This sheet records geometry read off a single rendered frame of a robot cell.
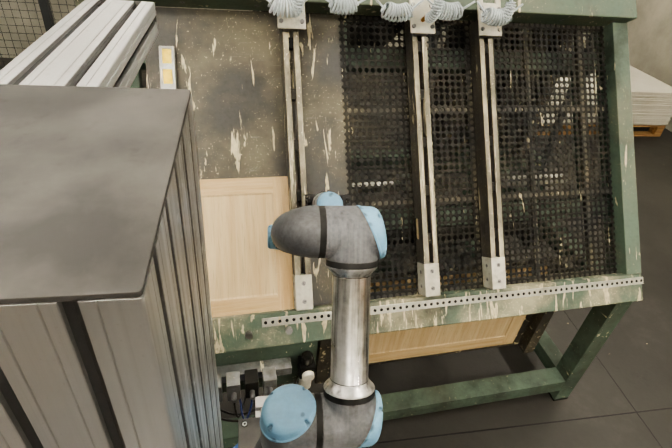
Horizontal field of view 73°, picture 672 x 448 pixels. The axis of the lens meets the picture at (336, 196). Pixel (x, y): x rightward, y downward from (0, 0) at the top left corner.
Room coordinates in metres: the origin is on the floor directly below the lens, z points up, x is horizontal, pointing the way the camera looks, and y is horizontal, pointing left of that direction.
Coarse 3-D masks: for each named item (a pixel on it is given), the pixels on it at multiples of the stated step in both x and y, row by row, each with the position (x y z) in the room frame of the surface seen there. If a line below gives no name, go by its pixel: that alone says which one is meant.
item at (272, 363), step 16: (240, 352) 0.99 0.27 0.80; (256, 352) 1.00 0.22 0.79; (272, 352) 1.02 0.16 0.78; (288, 352) 1.04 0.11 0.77; (304, 352) 1.03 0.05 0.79; (224, 368) 0.96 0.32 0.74; (240, 368) 0.97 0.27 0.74; (256, 368) 0.97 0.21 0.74; (272, 368) 0.96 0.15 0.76; (288, 368) 0.99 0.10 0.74; (304, 368) 0.99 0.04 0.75; (224, 384) 0.97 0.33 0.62; (240, 384) 0.99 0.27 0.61; (256, 384) 0.90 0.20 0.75; (272, 384) 0.92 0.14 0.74; (304, 384) 0.99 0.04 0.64; (240, 400) 0.92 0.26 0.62; (240, 416) 0.88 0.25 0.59
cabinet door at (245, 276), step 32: (224, 192) 1.32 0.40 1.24; (256, 192) 1.35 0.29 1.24; (288, 192) 1.38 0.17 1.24; (224, 224) 1.25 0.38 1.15; (256, 224) 1.28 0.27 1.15; (224, 256) 1.19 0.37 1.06; (256, 256) 1.21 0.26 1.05; (288, 256) 1.24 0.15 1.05; (224, 288) 1.12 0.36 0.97; (256, 288) 1.15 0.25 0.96; (288, 288) 1.17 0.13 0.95
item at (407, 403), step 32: (544, 320) 1.61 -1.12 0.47; (608, 320) 1.48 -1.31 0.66; (320, 352) 1.29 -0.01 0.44; (448, 352) 1.55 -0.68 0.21; (544, 352) 1.66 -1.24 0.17; (576, 352) 1.51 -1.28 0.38; (448, 384) 1.38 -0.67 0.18; (480, 384) 1.40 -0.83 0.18; (512, 384) 1.42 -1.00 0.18; (544, 384) 1.45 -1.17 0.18; (576, 384) 1.50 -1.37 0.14; (384, 416) 1.20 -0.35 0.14
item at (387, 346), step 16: (496, 320) 1.58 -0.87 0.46; (512, 320) 1.61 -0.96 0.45; (384, 336) 1.42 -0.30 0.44; (400, 336) 1.44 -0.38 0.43; (416, 336) 1.46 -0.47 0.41; (432, 336) 1.49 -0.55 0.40; (448, 336) 1.51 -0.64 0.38; (464, 336) 1.54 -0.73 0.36; (480, 336) 1.57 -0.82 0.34; (496, 336) 1.60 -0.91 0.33; (512, 336) 1.62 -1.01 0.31; (384, 352) 1.42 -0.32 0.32; (400, 352) 1.44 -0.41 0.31; (416, 352) 1.47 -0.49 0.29; (432, 352) 1.49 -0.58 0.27
